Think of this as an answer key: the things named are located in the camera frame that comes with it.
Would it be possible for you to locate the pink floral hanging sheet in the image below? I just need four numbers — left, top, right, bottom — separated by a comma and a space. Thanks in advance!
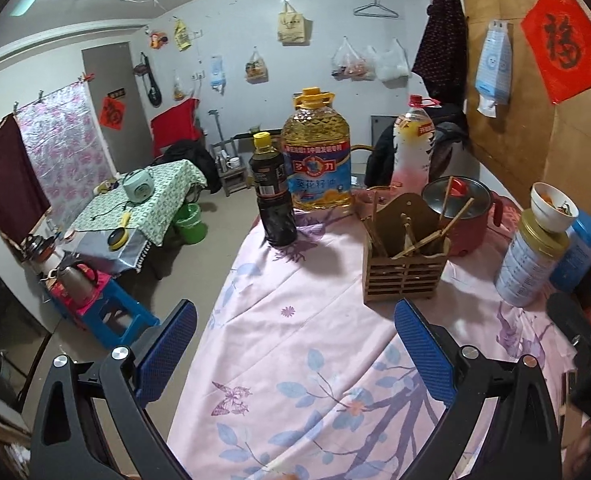
15, 82, 113, 216

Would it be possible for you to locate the grey door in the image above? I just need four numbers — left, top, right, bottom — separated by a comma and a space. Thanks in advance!
81, 41, 156, 171

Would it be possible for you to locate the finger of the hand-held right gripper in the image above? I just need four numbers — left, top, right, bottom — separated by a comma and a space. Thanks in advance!
545, 292, 591, 351

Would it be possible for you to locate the large red paper decoration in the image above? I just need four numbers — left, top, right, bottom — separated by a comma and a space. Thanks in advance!
520, 0, 591, 106

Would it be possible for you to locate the grey cane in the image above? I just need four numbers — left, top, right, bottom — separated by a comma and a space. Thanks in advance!
208, 109, 226, 143

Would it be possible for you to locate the person's right forearm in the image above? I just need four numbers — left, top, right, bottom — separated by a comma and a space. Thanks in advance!
565, 425, 591, 480

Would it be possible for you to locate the dark wooden side table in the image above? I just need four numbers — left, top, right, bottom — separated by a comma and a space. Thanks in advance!
230, 127, 283, 153

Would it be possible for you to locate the dark soy sauce bottle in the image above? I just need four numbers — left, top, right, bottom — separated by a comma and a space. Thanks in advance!
248, 131, 299, 247

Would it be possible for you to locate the small red diamond paper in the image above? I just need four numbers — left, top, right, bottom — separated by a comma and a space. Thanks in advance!
99, 97, 127, 131

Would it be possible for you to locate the steel kettle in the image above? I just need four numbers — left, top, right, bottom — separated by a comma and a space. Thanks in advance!
55, 260, 100, 306

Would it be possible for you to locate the pale blue packet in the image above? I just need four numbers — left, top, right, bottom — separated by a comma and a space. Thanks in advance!
209, 55, 226, 96

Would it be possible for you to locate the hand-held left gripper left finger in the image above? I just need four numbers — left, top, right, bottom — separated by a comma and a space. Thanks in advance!
29, 299, 197, 480

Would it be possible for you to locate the pink plastic tray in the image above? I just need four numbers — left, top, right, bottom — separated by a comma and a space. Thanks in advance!
48, 275, 113, 318

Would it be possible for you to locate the small metal teapot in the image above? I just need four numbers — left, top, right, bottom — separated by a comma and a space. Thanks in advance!
22, 234, 51, 263

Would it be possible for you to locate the white bottle with red cap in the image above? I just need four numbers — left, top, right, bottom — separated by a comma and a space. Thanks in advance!
393, 94, 443, 191

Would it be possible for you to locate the white plastic bag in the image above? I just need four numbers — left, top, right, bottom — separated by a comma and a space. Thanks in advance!
370, 39, 410, 82

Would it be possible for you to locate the grey metal rack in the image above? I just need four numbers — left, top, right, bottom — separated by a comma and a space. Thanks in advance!
210, 142, 251, 196

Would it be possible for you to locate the large cooking oil bottle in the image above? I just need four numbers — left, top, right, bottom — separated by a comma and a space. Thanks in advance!
281, 87, 352, 211

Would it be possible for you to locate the pink floral tablecloth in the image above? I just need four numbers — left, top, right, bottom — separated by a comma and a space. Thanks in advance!
168, 197, 591, 480

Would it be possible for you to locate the blue plastic stool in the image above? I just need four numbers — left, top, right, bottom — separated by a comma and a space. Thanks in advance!
50, 280, 161, 350

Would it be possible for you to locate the green bucket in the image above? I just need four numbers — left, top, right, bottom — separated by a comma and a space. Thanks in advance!
174, 203, 208, 245

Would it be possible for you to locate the pile of wooden chopsticks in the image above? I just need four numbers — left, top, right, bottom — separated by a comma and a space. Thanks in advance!
368, 176, 476, 261

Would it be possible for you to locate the dark red curtain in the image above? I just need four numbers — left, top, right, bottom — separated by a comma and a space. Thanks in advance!
0, 114, 52, 251

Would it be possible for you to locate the blue white tissue packet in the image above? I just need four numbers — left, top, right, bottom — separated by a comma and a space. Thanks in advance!
475, 19, 512, 118

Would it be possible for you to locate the red electric pot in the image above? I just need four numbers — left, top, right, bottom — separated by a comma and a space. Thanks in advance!
421, 176, 503, 257

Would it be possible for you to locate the wire clothes hanger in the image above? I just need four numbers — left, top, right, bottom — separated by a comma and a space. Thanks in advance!
353, 0, 400, 20

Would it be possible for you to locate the wooden chopstick holder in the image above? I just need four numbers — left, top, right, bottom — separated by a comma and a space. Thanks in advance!
363, 194, 451, 303

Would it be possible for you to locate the silver table cover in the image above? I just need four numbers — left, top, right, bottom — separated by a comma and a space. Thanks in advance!
62, 230, 156, 276

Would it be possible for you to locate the gold-lid milk powder tin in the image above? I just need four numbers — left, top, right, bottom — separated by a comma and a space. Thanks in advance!
495, 208, 571, 308

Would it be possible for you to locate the dark patterned hanging garment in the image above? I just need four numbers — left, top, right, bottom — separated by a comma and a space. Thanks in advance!
411, 0, 469, 106

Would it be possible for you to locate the black jacket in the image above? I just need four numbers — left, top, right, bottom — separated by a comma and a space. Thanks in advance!
160, 139, 223, 195
364, 105, 469, 188

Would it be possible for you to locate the small yellow pan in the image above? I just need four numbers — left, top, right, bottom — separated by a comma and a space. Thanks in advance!
106, 212, 131, 252

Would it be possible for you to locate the tan tote bag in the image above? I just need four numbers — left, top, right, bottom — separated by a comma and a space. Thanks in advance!
276, 0, 307, 45

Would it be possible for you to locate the green floral cloth table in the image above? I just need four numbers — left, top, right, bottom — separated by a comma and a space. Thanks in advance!
70, 159, 208, 247

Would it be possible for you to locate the grey metal panel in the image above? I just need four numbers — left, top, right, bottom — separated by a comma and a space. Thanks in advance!
370, 114, 401, 148

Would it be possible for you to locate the clear bag with red contents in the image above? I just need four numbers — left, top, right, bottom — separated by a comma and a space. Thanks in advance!
331, 36, 377, 82

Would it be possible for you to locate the clear snack bag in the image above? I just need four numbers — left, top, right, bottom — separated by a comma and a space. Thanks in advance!
245, 47, 268, 83

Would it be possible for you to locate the black hanging bag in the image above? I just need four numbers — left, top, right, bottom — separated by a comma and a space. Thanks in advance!
132, 51, 163, 108

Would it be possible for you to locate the white bowl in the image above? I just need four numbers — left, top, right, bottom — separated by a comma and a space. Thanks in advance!
530, 182, 580, 233

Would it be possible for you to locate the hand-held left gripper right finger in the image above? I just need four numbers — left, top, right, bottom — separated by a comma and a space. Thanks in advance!
394, 298, 562, 480

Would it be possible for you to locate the blue canister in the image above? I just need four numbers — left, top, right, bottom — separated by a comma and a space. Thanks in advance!
549, 210, 591, 293

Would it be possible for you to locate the pale green rice cooker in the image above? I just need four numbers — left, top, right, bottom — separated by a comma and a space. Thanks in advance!
122, 170, 156, 206

